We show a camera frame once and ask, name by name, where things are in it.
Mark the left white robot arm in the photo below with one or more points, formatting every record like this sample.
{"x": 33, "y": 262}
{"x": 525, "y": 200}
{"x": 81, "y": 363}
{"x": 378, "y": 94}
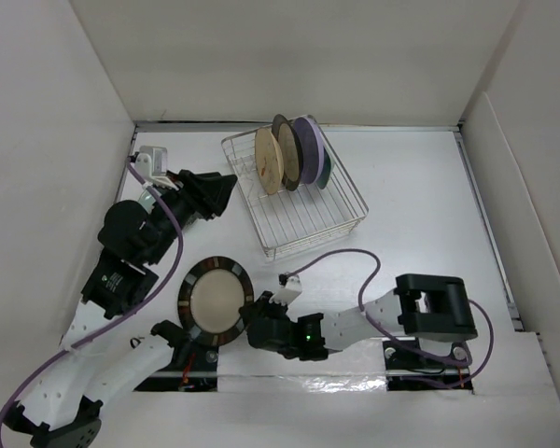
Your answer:
{"x": 60, "y": 403}

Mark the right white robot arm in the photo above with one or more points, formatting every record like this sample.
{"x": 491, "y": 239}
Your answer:
{"x": 427, "y": 307}

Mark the metal wire dish rack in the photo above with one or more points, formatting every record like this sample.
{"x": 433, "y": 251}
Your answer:
{"x": 290, "y": 222}

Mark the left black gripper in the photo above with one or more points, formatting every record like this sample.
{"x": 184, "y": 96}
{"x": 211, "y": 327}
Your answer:
{"x": 208, "y": 191}

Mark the striped rim beige plate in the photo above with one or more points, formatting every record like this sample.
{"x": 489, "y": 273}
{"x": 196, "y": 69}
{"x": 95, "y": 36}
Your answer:
{"x": 210, "y": 298}

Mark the beige bird pattern plate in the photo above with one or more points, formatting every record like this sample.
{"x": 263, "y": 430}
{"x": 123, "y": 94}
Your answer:
{"x": 269, "y": 161}

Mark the purple round plate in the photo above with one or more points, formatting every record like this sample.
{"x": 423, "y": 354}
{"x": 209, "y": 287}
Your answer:
{"x": 312, "y": 149}

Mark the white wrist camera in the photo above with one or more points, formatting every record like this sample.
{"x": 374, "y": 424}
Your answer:
{"x": 289, "y": 290}
{"x": 151, "y": 164}

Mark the rectangular light green plate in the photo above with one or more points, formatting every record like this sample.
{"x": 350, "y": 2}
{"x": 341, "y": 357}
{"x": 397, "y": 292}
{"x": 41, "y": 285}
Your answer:
{"x": 323, "y": 179}

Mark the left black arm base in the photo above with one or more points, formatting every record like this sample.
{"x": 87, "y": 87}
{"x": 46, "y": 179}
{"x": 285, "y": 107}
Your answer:
{"x": 193, "y": 368}

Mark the round light green plate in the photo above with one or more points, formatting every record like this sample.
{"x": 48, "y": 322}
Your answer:
{"x": 146, "y": 200}

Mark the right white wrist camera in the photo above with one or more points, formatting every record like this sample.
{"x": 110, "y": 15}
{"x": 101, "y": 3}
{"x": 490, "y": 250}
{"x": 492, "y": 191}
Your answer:
{"x": 289, "y": 290}

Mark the brown rimmed deep plate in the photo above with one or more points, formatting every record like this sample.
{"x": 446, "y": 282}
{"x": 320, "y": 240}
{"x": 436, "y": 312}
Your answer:
{"x": 290, "y": 146}

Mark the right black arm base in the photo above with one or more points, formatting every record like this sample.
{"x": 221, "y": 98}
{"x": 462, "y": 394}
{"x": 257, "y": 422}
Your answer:
{"x": 403, "y": 369}

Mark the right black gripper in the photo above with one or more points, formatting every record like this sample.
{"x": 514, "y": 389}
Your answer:
{"x": 258, "y": 307}

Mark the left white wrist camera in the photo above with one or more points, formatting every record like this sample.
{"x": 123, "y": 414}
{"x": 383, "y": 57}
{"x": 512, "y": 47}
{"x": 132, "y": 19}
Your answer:
{"x": 151, "y": 164}

